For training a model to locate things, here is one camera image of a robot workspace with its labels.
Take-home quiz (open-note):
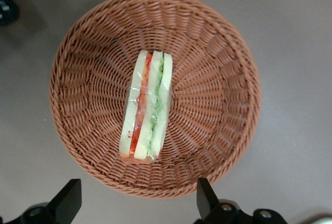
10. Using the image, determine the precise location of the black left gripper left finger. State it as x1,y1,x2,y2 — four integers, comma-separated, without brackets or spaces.
48,178,82,224

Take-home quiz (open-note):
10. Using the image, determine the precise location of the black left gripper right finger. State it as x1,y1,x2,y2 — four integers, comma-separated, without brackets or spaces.
196,177,241,224

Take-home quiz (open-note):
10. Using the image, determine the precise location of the plastic sandwich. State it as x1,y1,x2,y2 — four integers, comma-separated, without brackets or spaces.
118,49,174,164

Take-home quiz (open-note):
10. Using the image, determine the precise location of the round brown wicker basket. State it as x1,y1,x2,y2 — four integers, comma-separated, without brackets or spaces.
48,0,261,199

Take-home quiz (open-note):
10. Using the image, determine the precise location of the black cable with plug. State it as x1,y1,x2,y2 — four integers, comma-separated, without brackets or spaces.
0,0,20,26

